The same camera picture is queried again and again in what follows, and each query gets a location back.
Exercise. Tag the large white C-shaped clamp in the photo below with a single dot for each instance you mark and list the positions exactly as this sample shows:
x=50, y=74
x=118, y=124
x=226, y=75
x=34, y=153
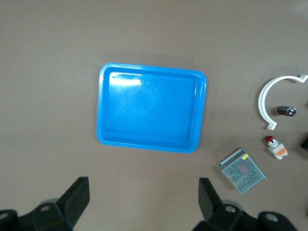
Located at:
x=261, y=101

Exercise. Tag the black cylindrical capacitor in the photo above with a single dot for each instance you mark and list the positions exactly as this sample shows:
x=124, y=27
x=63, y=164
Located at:
x=286, y=110

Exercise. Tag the metal mesh power supply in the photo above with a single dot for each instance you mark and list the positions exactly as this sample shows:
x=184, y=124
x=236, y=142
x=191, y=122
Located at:
x=241, y=172

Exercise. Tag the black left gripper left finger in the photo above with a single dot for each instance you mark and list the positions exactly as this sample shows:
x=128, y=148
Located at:
x=69, y=207

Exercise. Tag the blue plastic tray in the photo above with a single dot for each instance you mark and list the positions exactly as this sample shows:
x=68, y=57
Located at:
x=149, y=108

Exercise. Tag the red push button orange block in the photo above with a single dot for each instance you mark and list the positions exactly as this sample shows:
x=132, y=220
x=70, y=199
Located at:
x=276, y=149

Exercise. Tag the orange button switch blue block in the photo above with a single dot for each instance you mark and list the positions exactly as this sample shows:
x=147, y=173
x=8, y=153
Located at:
x=305, y=144

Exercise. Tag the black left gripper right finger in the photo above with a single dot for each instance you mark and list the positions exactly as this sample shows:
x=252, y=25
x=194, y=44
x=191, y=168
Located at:
x=216, y=211

